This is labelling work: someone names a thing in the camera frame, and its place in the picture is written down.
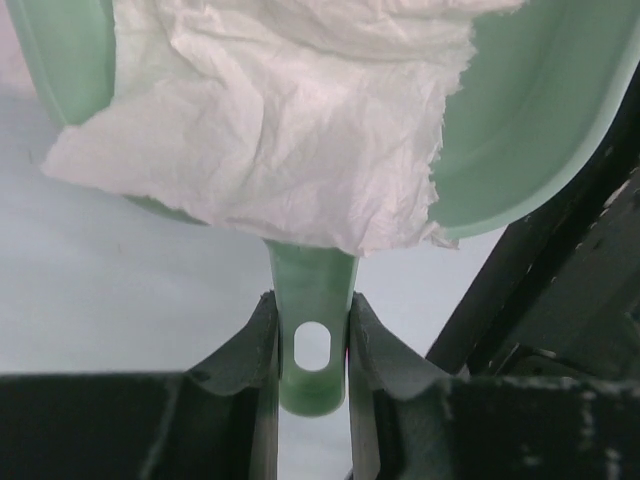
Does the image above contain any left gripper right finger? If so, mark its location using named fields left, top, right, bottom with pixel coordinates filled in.
left=348, top=294, right=639, bottom=479

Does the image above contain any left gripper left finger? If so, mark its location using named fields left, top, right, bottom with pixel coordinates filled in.
left=1, top=293, right=278, bottom=479

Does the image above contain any paper scrap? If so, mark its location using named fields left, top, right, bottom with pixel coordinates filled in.
left=42, top=1, right=519, bottom=256

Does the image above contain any green plastic dustpan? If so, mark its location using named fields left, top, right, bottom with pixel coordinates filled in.
left=7, top=1, right=639, bottom=417

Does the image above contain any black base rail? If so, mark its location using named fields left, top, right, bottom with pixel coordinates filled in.
left=427, top=81, right=639, bottom=381

